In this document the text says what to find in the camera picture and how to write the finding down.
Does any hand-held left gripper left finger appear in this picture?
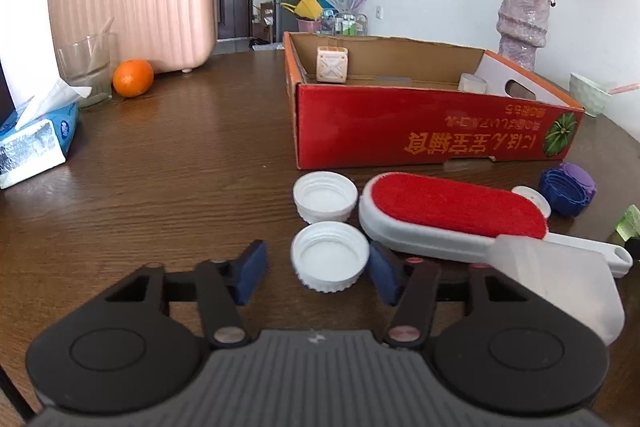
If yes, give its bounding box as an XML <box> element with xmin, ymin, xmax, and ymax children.
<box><xmin>102</xmin><ymin>239</ymin><xmax>268</xmax><ymax>350</ymax></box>

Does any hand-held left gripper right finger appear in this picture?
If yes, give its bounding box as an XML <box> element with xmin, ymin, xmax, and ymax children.
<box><xmin>369</xmin><ymin>239</ymin><xmax>522</xmax><ymax>349</ymax></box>

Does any large white bottle cap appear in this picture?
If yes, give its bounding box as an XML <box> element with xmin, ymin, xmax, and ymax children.
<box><xmin>293</xmin><ymin>172</ymin><xmax>359</xmax><ymax>225</ymax></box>
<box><xmin>291</xmin><ymin>222</ymin><xmax>371</xmax><ymax>294</ymax></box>

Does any red and white lint brush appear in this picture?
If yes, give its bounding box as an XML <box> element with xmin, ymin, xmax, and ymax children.
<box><xmin>358</xmin><ymin>173</ymin><xmax>634</xmax><ymax>279</ymax></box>

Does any red cardboard box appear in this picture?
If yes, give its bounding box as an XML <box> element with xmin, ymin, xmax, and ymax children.
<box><xmin>283</xmin><ymin>31</ymin><xmax>586</xmax><ymax>170</ymax></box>

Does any small white cap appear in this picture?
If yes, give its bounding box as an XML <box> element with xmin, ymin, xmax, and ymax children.
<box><xmin>511</xmin><ymin>185</ymin><xmax>552</xmax><ymax>219</ymax></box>

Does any translucent plastic container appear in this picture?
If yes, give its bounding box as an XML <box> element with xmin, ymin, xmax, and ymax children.
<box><xmin>487</xmin><ymin>234</ymin><xmax>626</xmax><ymax>347</ymax></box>

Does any blue bottle cap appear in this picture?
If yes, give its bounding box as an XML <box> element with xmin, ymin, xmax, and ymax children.
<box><xmin>539</xmin><ymin>168</ymin><xmax>592</xmax><ymax>219</ymax></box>

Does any purple bottle cap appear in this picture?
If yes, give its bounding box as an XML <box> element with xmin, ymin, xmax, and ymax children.
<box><xmin>559</xmin><ymin>162</ymin><xmax>598</xmax><ymax>202</ymax></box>

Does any green plastic bottle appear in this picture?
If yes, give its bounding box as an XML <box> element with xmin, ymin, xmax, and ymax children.
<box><xmin>609</xmin><ymin>206</ymin><xmax>640</xmax><ymax>242</ymax></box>

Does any white tape roll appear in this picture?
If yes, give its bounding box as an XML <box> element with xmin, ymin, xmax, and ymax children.
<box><xmin>459</xmin><ymin>73</ymin><xmax>488</xmax><ymax>94</ymax></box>

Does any beige cube plug adapter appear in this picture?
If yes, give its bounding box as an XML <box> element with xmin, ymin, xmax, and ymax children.
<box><xmin>316</xmin><ymin>47</ymin><xmax>349</xmax><ymax>84</ymax></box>

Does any orange fruit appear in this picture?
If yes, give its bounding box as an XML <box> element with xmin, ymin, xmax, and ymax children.
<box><xmin>112</xmin><ymin>59</ymin><xmax>155</xmax><ymax>98</ymax></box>

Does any brown cardboard box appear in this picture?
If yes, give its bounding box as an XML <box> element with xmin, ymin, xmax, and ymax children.
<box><xmin>252</xmin><ymin>2</ymin><xmax>275</xmax><ymax>42</ymax></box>

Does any blue tissue pack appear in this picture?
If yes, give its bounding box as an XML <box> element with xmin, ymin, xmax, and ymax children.
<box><xmin>0</xmin><ymin>77</ymin><xmax>93</xmax><ymax>190</ymax></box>

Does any small trolley with bottles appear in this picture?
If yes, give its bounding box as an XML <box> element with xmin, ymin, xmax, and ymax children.
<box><xmin>325</xmin><ymin>9</ymin><xmax>369</xmax><ymax>36</ymax></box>

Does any clear drinking glass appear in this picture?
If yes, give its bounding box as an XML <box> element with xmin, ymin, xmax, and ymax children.
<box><xmin>55</xmin><ymin>32</ymin><xmax>118</xmax><ymax>108</ymax></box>

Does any pale green bowl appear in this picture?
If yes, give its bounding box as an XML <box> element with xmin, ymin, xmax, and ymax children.
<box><xmin>569</xmin><ymin>72</ymin><xmax>613</xmax><ymax>118</ymax></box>

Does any pink textured vase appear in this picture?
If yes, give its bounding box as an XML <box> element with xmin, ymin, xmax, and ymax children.
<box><xmin>496</xmin><ymin>0</ymin><xmax>555</xmax><ymax>72</ymax></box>

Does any pink suitcase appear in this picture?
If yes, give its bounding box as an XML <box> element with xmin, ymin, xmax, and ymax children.
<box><xmin>47</xmin><ymin>0</ymin><xmax>219</xmax><ymax>75</ymax></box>

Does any black monitor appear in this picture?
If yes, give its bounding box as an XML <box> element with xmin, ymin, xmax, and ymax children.
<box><xmin>0</xmin><ymin>62</ymin><xmax>16</xmax><ymax>120</ymax></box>

